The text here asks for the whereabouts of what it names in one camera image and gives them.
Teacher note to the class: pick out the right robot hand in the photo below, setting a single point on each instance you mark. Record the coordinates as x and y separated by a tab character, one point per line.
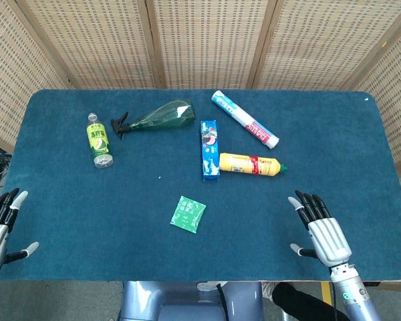
328	239

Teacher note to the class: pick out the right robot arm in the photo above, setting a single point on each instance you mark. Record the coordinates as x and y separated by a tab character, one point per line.
352	294

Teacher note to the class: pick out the green sachet packet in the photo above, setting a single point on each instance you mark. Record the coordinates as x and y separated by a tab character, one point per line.
188	214

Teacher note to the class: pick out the white blue wrap roll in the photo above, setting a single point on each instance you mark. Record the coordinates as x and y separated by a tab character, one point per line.
243	119

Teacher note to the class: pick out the black cloth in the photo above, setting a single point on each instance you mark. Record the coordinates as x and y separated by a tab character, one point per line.
304	304

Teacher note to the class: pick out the yellow squeeze bottle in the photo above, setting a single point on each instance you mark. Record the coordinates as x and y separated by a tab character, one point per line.
250	164

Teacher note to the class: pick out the green label drink bottle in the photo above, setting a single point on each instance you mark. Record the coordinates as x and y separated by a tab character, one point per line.
99	141

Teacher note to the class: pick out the blue table mat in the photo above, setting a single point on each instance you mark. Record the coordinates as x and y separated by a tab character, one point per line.
200	187

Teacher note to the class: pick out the blue cookie box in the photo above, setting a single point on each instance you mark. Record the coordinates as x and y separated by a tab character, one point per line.
210	150

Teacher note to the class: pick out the silver robot torso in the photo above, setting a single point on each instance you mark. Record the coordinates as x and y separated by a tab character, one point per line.
190	301

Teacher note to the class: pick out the green spray bottle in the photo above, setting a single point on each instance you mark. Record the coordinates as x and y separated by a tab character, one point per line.
160	117

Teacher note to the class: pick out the woven folding screen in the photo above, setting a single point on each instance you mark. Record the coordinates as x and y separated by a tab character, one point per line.
200	43

